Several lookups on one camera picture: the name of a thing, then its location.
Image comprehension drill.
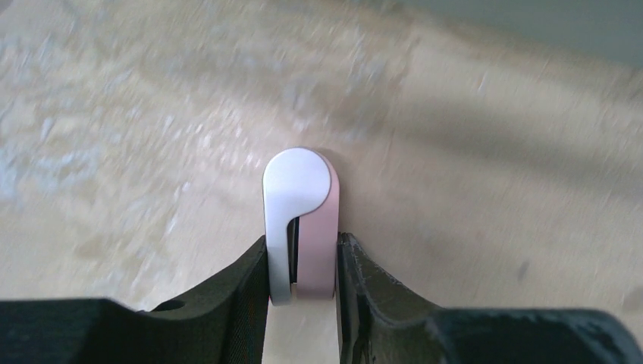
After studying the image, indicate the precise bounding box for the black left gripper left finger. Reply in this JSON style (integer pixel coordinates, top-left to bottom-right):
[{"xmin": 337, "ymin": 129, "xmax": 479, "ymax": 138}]
[{"xmin": 1, "ymin": 239, "xmax": 268, "ymax": 363}]

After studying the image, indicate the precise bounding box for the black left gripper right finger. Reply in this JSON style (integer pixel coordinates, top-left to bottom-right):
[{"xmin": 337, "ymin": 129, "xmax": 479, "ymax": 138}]
[{"xmin": 336, "ymin": 233, "xmax": 642, "ymax": 363}]

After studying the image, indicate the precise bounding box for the clear plastic storage bin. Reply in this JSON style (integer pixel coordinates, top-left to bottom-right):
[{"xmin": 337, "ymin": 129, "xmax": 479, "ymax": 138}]
[{"xmin": 410, "ymin": 0, "xmax": 642, "ymax": 67}]

